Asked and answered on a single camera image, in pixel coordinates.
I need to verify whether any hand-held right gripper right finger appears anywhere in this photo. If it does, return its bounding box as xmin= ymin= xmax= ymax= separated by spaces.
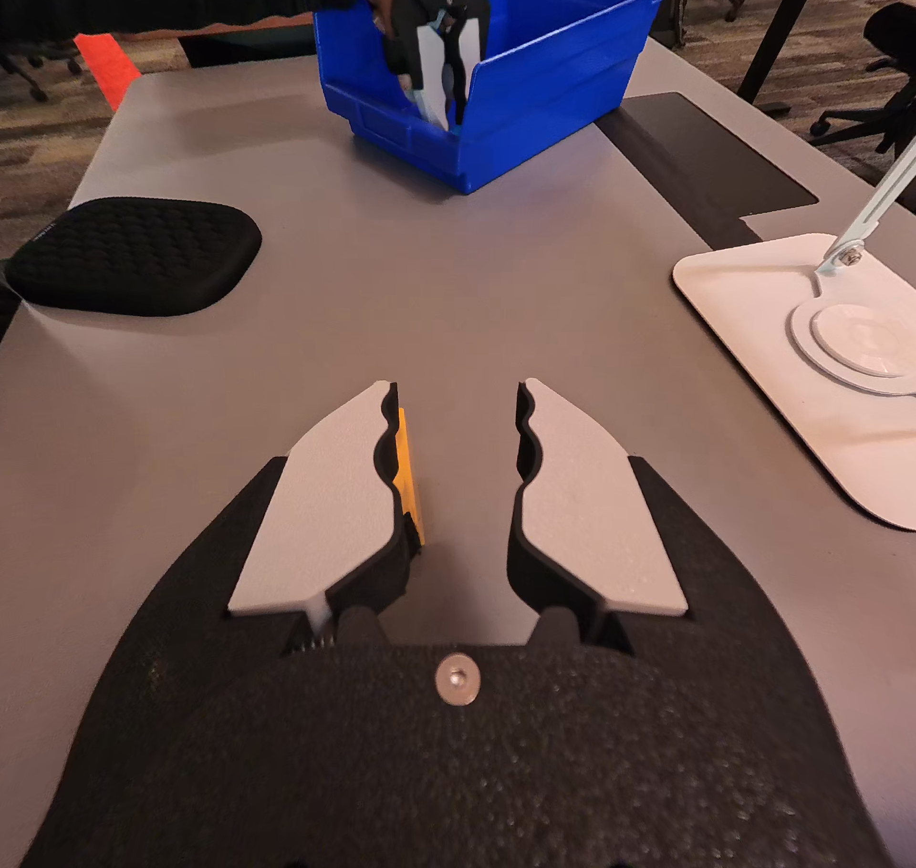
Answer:
xmin=507 ymin=378 xmax=689 ymax=615

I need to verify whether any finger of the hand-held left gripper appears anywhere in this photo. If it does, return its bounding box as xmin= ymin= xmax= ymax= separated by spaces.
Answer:
xmin=415 ymin=22 xmax=452 ymax=131
xmin=451 ymin=18 xmax=482 ymax=126

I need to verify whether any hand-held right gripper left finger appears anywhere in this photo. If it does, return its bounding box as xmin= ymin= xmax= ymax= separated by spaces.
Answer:
xmin=228 ymin=380 xmax=423 ymax=643

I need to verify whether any blue plastic bin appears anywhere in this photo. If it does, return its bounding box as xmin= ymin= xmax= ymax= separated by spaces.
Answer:
xmin=315 ymin=0 xmax=672 ymax=195

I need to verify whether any orange two-stud mega block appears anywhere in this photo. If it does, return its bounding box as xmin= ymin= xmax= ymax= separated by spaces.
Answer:
xmin=392 ymin=408 xmax=427 ymax=547

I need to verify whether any white base document stand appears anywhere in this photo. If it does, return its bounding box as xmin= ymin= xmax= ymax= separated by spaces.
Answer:
xmin=673 ymin=131 xmax=916 ymax=531

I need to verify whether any orange traffic cone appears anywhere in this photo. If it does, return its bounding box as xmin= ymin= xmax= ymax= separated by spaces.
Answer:
xmin=73 ymin=32 xmax=143 ymax=112

